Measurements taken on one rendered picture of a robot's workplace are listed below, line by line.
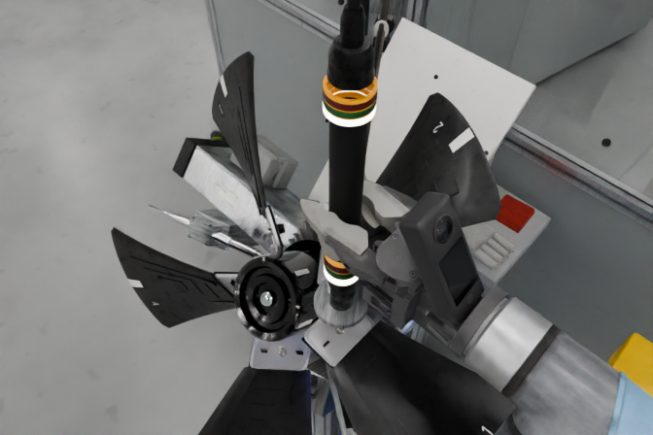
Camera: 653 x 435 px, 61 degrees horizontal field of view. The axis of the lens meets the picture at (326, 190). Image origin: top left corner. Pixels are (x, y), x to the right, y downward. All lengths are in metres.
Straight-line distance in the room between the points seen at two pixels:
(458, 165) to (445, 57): 0.32
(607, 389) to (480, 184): 0.26
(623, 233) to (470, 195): 0.78
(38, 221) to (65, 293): 0.41
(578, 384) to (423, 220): 0.18
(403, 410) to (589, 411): 0.33
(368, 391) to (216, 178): 0.50
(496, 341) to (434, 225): 0.11
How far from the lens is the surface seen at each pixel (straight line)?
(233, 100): 0.86
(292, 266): 0.77
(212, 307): 0.99
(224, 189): 1.04
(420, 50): 0.98
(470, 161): 0.67
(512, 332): 0.50
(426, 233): 0.44
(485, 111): 0.93
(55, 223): 2.63
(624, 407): 0.51
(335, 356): 0.79
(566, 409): 0.50
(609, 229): 1.41
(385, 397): 0.78
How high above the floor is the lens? 1.92
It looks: 51 degrees down
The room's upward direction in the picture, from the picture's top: straight up
